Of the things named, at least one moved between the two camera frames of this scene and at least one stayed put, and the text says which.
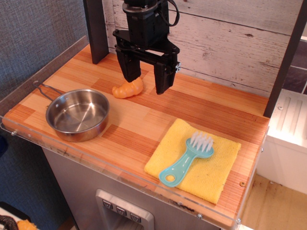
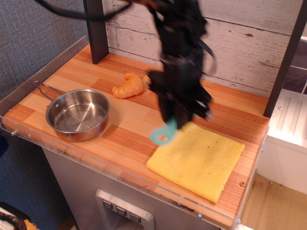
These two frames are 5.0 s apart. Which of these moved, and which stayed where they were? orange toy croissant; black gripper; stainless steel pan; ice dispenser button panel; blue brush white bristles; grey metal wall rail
Moved: black gripper; blue brush white bristles
Stayed: stainless steel pan; ice dispenser button panel; orange toy croissant; grey metal wall rail
